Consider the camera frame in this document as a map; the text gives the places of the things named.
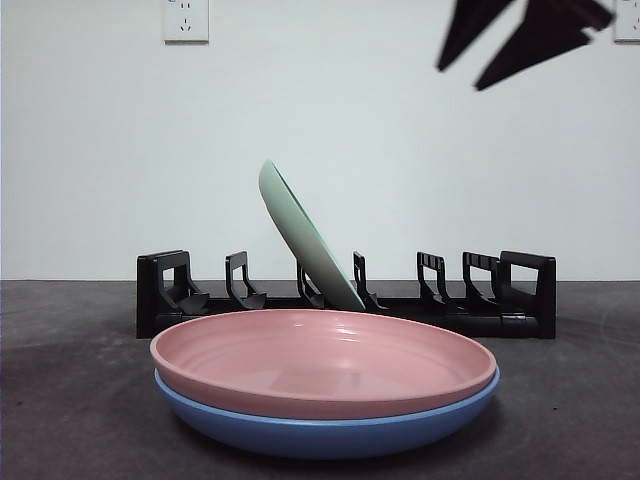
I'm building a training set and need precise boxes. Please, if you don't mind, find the green round plate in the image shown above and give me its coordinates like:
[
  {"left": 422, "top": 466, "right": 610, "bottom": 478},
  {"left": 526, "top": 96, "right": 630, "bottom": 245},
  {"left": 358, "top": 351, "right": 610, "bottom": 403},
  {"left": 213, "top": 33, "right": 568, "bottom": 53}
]
[{"left": 257, "top": 158, "right": 367, "bottom": 312}]

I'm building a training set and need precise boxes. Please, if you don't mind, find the blue round plate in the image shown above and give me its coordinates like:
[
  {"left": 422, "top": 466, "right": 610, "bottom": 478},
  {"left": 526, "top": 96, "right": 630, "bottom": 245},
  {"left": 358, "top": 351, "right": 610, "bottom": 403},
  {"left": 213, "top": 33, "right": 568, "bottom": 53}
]
[{"left": 152, "top": 367, "right": 502, "bottom": 461}]

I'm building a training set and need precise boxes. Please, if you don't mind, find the pink round plate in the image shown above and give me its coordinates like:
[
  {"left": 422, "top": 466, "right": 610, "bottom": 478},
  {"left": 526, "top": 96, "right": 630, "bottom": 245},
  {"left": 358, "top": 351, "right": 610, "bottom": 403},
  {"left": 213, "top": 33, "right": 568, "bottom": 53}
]
[{"left": 149, "top": 308, "right": 499, "bottom": 421}]

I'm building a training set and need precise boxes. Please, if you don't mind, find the white wall socket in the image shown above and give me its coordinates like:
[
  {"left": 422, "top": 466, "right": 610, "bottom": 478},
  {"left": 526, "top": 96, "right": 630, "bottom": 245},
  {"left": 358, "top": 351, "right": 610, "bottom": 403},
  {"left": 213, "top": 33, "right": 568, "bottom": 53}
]
[
  {"left": 613, "top": 0, "right": 640, "bottom": 44},
  {"left": 162, "top": 0, "right": 210, "bottom": 45}
]

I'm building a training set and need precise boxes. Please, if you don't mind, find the black plastic dish rack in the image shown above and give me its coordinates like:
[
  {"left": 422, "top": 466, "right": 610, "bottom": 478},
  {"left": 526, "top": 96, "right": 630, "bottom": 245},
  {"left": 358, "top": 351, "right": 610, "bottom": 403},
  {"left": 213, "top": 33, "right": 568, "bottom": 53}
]
[{"left": 135, "top": 249, "right": 557, "bottom": 340}]

